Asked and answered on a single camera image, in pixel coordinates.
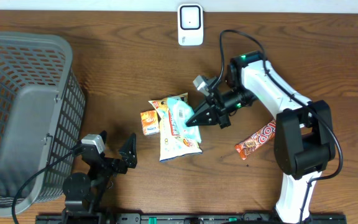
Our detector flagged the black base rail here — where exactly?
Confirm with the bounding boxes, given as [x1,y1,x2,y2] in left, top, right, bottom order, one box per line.
[35,212,348,224]

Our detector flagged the white barcode scanner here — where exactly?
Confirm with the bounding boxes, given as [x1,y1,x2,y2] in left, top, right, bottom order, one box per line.
[177,3,204,46]

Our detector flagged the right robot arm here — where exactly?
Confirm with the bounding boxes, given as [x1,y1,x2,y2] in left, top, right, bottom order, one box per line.
[186,51,343,223]

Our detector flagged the small orange snack box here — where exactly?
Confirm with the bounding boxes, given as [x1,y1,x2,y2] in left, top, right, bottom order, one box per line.
[140,110,159,136]

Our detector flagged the grey plastic shopping basket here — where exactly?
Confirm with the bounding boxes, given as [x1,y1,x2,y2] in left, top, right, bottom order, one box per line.
[0,31,85,217]

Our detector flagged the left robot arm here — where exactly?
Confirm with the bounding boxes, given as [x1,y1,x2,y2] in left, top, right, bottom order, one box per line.
[61,131,137,223]

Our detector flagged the large yellow snack bag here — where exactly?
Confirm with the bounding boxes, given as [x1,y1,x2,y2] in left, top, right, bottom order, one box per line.
[149,93,202,162]

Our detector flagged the red Top chocolate bar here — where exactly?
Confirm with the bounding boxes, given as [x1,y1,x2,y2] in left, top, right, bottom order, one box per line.
[234,119,276,160]

